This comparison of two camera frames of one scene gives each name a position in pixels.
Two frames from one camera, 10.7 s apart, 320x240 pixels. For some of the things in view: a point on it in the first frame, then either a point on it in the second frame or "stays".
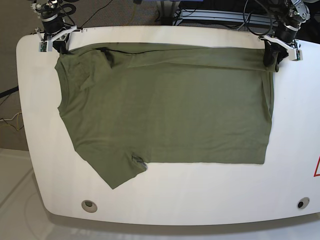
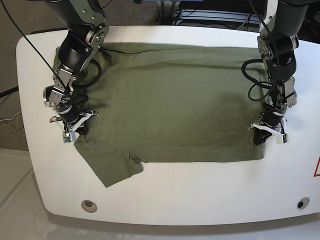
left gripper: (60, 39) to (72, 116)
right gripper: (272, 54) to (273, 121)
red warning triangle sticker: (316, 174) stays
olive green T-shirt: (127, 105) stays
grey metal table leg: (167, 9) stays
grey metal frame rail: (246, 17) stays
